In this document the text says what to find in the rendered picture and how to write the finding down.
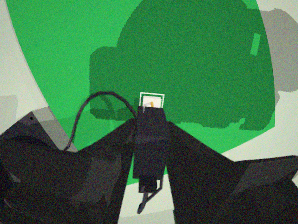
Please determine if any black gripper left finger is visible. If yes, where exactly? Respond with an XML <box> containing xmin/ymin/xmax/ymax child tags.
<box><xmin>0</xmin><ymin>119</ymin><xmax>137</xmax><ymax>224</ymax></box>

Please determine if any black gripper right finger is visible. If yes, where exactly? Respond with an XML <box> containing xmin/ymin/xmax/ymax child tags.
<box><xmin>166</xmin><ymin>121</ymin><xmax>298</xmax><ymax>224</ymax></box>

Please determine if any green circuit board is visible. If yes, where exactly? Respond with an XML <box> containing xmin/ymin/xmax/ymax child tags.
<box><xmin>7</xmin><ymin>0</ymin><xmax>275</xmax><ymax>153</ymax></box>

